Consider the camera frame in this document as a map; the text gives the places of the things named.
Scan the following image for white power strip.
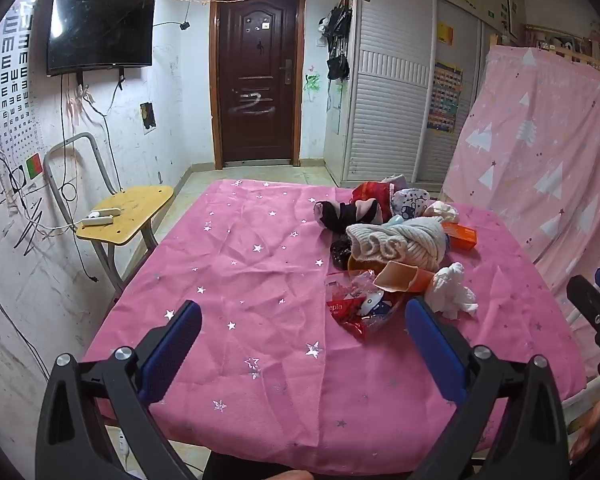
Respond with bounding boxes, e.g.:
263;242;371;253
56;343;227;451
81;207;122;226

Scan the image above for small crumpled white tissue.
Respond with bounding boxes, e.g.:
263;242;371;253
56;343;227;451
424;201;461;224

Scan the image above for large crumpled white tissue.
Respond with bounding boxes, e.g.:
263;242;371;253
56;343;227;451
423;262;480;320

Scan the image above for dark brown door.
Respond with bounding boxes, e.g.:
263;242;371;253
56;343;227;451
210;0;308;170

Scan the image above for peach plastic cup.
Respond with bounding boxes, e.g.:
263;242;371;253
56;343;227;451
373;260;434;294

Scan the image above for pink tree print curtain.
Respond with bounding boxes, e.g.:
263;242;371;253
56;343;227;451
440;45;600;301

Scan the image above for person's left hand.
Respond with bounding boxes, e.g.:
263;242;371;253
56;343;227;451
252;469;314;480

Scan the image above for pink star tablecloth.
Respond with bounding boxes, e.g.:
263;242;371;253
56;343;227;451
82;178;588;476

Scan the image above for black pink sock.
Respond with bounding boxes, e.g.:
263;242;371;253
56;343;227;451
314;197;384;234

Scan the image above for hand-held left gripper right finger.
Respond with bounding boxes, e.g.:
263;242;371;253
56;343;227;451
404;296;571;480

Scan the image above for red printed plastic wrapper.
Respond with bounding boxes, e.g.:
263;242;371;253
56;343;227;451
325;269;409;342

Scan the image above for black hanging bags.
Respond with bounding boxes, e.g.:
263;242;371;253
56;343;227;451
322;0;354;81

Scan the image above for orange cardboard box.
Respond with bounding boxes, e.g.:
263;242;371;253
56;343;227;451
442;222;480;251

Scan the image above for eye test wall chart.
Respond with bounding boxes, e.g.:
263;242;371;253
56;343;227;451
0;0;44;181

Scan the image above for red knit sock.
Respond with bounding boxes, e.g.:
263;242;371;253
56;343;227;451
351;182;396;212

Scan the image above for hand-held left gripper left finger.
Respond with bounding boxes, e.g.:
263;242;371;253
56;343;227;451
34;300;203;480

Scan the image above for white cartoon print sock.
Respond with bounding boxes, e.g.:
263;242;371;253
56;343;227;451
391;187;429;221

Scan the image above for colourful grid poster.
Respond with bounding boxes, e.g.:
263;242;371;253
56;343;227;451
426;61;464;134

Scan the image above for cream knit hat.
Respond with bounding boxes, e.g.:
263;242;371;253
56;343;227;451
346;217;449;271

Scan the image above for dark hair scrunchie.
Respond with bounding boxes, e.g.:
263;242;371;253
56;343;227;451
329;238;354;269

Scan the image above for yellow wooden chair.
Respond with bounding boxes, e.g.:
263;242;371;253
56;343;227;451
43;132;175;306

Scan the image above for wooden bed frame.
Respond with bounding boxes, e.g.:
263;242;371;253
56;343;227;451
489;22;600;81

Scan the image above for white slatted wardrobe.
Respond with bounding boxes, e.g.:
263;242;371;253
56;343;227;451
337;0;487;193

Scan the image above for black wall television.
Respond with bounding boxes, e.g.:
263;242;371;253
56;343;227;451
46;0;157;77

